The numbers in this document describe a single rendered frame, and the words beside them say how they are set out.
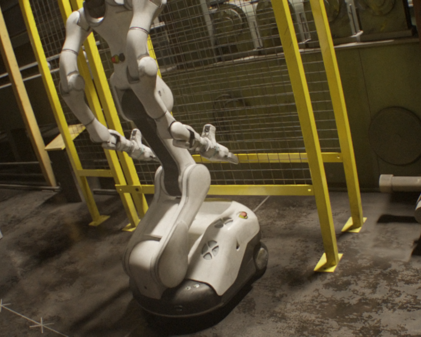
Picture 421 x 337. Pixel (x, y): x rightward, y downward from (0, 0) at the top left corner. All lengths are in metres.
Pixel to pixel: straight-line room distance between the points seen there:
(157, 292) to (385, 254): 1.09
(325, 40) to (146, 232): 1.21
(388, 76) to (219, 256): 1.40
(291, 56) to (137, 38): 0.63
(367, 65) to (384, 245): 1.02
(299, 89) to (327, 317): 0.95
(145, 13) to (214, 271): 1.09
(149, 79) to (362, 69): 1.43
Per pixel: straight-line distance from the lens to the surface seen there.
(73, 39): 2.11
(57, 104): 3.39
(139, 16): 1.75
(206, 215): 2.41
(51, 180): 4.82
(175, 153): 2.09
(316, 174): 2.08
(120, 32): 1.94
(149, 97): 1.72
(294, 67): 1.94
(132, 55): 1.71
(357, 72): 2.77
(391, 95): 2.75
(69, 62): 2.07
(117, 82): 2.02
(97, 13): 1.93
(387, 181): 2.51
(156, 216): 2.17
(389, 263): 2.27
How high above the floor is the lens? 1.31
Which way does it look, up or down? 20 degrees down
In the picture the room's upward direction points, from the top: 16 degrees counter-clockwise
